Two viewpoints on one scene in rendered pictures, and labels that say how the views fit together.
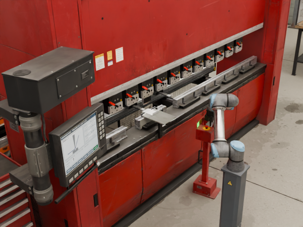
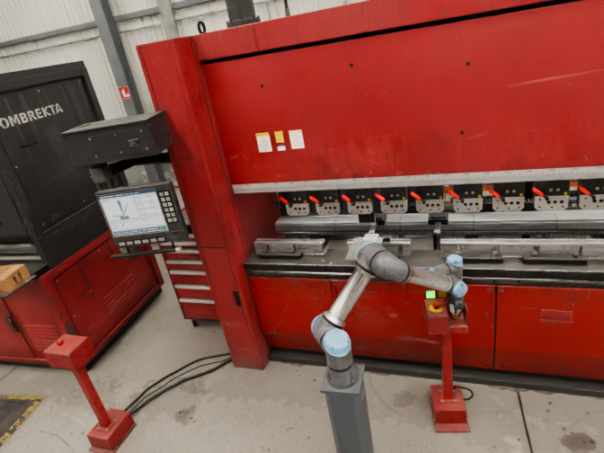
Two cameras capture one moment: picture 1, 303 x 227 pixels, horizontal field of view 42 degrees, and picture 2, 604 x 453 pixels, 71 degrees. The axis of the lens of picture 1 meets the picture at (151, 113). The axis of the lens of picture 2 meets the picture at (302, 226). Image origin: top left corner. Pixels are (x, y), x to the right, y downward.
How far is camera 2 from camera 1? 3.05 m
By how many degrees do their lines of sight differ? 63
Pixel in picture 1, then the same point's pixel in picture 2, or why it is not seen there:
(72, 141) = (118, 207)
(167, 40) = (404, 135)
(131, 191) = not seen: hidden behind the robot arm
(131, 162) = (312, 288)
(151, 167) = (353, 314)
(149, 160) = not seen: hidden behind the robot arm
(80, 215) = (218, 303)
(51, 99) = (84, 156)
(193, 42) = (484, 150)
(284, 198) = not seen: outside the picture
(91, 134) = (151, 211)
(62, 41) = (164, 105)
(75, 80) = (118, 145)
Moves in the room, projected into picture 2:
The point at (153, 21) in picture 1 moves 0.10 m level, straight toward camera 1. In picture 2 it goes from (363, 100) to (347, 103)
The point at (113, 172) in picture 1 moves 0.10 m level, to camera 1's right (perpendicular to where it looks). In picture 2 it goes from (280, 285) to (286, 292)
